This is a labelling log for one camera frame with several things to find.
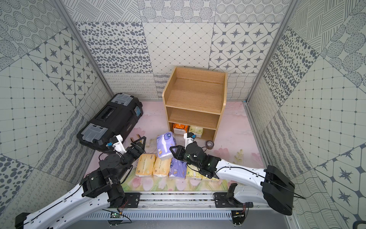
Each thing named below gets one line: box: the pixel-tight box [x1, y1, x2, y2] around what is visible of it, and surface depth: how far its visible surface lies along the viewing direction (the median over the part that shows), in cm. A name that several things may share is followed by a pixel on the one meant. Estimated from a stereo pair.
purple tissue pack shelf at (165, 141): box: [156, 132, 177, 160], surface depth 77 cm
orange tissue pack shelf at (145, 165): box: [135, 153, 156, 177], surface depth 83 cm
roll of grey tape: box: [205, 140, 215, 150], surface depth 95 cm
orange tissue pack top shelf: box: [152, 156, 173, 177], surface depth 83 cm
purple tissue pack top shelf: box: [168, 157, 188, 179], surface depth 83 cm
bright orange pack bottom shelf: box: [172, 123, 189, 136], surface depth 96 cm
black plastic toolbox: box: [77, 93, 144, 152], surface depth 88 cm
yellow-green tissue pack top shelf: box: [185, 163, 204, 181], surface depth 80 cm
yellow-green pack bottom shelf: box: [188, 125, 204, 138], surface depth 97 cm
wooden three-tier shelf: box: [162, 66, 228, 142], surface depth 84 cm
